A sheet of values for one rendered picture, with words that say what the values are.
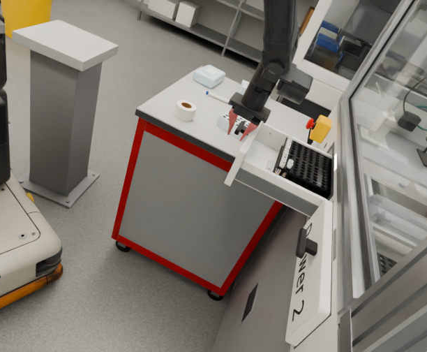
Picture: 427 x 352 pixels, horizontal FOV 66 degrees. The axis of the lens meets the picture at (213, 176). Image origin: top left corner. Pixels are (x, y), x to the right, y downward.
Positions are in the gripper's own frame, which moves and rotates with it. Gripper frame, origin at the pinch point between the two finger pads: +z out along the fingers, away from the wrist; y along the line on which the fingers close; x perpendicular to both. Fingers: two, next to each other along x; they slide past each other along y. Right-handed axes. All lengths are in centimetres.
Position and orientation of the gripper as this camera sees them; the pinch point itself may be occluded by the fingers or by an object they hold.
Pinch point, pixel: (235, 134)
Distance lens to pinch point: 85.8
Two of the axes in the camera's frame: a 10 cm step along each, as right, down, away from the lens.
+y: 8.8, 4.8, -0.2
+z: -3.8, 7.3, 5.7
